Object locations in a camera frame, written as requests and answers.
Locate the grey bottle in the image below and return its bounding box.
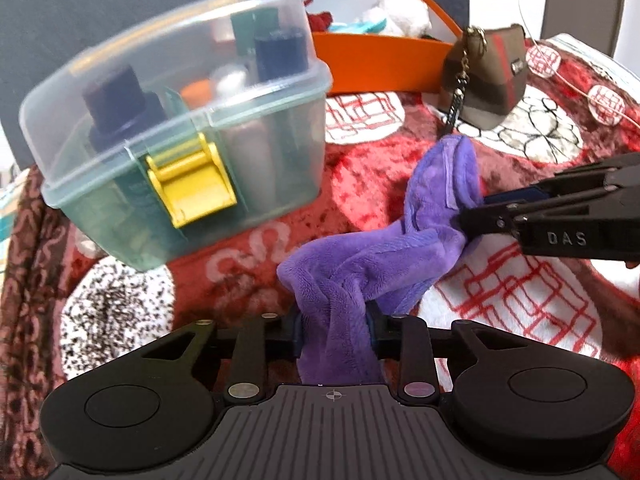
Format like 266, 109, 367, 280
225, 115, 278, 211

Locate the black capped dark bottle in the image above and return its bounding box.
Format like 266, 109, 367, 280
82, 62, 167, 161

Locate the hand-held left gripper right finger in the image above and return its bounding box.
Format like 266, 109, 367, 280
367, 310, 531, 406

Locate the orange cardboard box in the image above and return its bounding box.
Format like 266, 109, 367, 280
215, 0, 463, 96

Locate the white cable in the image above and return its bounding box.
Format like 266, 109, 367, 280
517, 0, 640, 128

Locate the brown door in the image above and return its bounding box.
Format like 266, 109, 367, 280
542, 0, 633, 58

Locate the dark blue bottle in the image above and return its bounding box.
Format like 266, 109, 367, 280
252, 30, 308, 82

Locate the white fluffy towel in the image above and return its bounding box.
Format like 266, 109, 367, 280
365, 0, 432, 37

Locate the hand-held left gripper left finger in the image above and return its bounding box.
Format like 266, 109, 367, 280
142, 312, 306, 406

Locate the purple cloth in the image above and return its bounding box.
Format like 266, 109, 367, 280
276, 132, 486, 386

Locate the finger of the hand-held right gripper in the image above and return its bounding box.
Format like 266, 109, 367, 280
457, 185, 640, 261
482, 152, 640, 206

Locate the clear plastic box yellow latch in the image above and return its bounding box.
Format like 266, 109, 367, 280
19, 0, 333, 273

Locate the red patterned blanket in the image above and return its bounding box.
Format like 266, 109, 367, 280
0, 32, 640, 480

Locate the green bottle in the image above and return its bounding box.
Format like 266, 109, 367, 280
230, 7, 281, 56

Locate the dark red fuzzy cloth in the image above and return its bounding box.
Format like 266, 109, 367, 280
305, 0, 334, 32

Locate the brown pouch with chain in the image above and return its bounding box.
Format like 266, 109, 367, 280
439, 24, 528, 136

